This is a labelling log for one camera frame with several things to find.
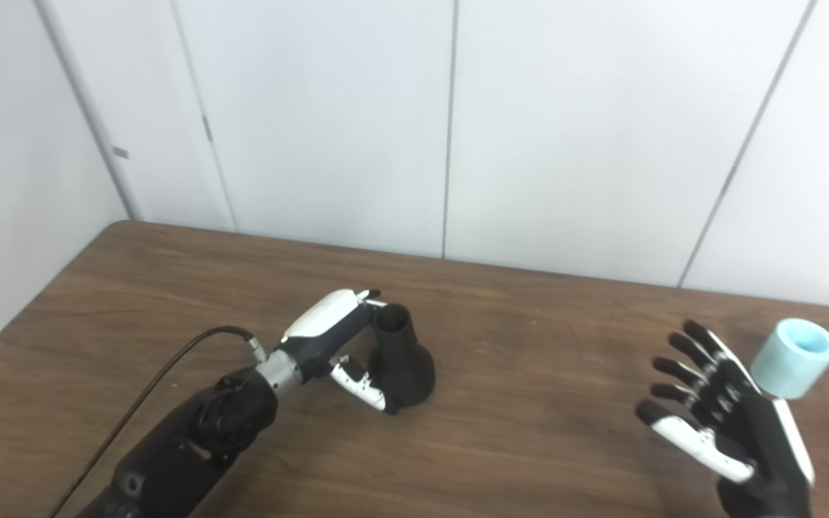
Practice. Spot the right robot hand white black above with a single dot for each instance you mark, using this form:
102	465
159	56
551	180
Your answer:
753	432

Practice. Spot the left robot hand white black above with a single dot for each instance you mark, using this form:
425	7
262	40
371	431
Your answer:
324	327

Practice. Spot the black funnel-shaped nozzle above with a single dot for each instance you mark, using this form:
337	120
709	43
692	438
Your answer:
407	370

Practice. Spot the small grey wall label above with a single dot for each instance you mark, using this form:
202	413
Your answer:
120	152

